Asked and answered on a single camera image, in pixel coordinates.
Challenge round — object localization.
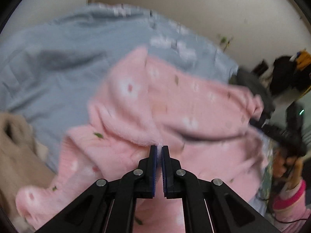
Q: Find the black clothes pile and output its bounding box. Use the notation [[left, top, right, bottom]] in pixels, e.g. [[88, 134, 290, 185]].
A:
[[269, 56, 310, 96]]

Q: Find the grey-blue floral duvet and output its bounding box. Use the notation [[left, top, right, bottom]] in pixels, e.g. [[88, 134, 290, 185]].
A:
[[1, 4, 238, 171]]

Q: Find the floral bed sheet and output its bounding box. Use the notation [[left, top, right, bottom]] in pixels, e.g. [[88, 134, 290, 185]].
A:
[[260, 165, 273, 201]]

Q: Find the beige fuzzy sweater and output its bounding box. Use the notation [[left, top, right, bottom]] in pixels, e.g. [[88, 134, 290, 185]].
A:
[[1, 112, 55, 232]]

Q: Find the orange yellow garment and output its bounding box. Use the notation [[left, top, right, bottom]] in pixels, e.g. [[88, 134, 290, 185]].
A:
[[295, 50, 311, 71]]

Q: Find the wall power socket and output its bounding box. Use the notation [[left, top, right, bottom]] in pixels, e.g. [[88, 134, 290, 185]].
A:
[[217, 34, 234, 52]]

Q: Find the black cable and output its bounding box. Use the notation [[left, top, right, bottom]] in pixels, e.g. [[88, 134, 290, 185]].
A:
[[273, 211, 308, 225]]

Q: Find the pink fleece floral garment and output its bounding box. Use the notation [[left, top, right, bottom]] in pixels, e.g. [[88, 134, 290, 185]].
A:
[[16, 47, 266, 229]]

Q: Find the person right hand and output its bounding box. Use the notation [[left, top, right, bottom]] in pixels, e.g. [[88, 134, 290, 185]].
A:
[[273, 151, 303, 190]]

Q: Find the dark grey folded garment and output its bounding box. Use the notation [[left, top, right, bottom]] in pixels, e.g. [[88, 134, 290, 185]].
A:
[[229, 68, 275, 119]]

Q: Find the pink sleeve right forearm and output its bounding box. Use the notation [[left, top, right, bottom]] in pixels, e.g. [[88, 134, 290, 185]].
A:
[[273, 179, 310, 232]]

